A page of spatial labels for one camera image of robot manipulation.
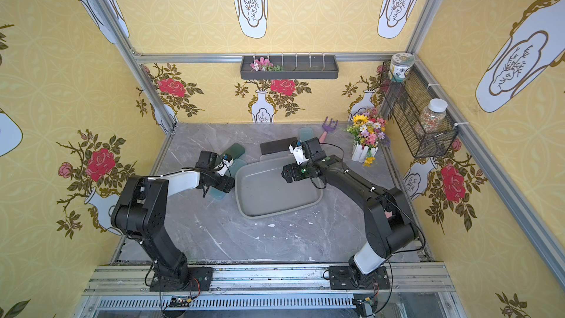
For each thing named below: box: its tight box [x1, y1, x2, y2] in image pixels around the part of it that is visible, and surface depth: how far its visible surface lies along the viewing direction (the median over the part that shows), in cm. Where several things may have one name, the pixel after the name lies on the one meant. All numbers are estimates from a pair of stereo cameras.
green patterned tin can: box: [389, 52, 416, 83], surface depth 87 cm
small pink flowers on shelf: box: [249, 56, 283, 72], surface depth 89 cm
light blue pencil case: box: [298, 126, 315, 143], surface depth 119 cm
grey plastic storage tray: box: [234, 154, 324, 220], surface depth 97 cm
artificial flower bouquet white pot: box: [345, 107, 391, 168], surface depth 98 cm
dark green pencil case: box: [219, 142, 245, 161], surface depth 112 cm
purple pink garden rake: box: [318, 116, 339, 144], surface depth 123 cm
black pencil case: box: [259, 136, 298, 156], surface depth 116 cm
